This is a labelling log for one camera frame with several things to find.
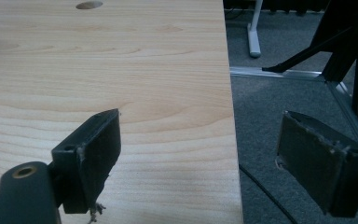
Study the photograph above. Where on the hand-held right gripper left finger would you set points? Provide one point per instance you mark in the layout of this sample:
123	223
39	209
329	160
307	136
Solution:
90	161

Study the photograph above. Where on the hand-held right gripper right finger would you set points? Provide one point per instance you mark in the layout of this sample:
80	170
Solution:
310	161

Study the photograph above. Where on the black metal stand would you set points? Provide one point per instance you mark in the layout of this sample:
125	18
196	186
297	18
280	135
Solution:
348	46

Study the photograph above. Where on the white desk leg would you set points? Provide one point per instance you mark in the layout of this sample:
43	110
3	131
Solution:
253	34

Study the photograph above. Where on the aluminium floor frame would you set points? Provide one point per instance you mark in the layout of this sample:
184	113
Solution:
338	90

